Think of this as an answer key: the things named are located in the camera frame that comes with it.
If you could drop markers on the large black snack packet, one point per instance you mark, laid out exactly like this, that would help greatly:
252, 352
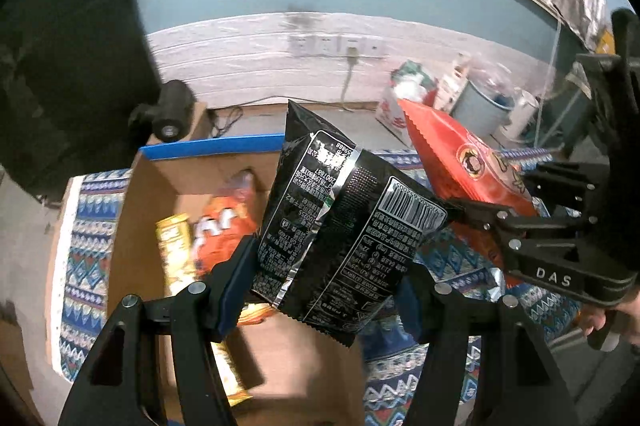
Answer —
340, 216

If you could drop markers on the red white paper bag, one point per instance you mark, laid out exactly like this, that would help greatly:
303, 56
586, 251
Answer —
390, 116

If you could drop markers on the light blue waste bin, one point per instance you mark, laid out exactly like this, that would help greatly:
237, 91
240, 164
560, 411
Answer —
475, 111

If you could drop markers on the white wall socket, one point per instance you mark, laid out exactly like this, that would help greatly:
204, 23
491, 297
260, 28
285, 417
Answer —
300, 45
375, 47
345, 41
324, 45

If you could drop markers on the flattened cardboard packaging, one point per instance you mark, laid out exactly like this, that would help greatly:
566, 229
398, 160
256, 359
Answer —
450, 86

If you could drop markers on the red round-logo snack packet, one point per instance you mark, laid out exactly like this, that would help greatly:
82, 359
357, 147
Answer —
460, 156

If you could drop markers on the blue patterned mat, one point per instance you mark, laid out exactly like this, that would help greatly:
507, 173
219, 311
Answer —
85, 256

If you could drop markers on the orange packet white lettering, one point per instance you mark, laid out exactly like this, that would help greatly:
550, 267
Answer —
220, 226

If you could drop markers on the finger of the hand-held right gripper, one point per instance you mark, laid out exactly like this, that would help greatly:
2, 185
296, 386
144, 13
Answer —
485, 215
530, 154

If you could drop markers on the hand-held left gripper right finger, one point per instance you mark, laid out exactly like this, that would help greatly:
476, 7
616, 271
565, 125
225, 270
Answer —
412, 306

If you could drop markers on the black hanging cloth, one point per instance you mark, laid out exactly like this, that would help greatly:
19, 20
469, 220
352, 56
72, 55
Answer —
75, 56

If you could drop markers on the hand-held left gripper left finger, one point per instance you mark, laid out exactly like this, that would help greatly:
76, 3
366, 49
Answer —
235, 301

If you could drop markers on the person's right hand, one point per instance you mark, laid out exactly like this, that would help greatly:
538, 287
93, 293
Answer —
594, 321

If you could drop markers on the blue cardboard box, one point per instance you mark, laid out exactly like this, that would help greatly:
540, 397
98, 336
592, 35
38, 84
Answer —
300, 371

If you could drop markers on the yellow gold snack packet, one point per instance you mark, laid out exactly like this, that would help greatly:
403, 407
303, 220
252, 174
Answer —
175, 246

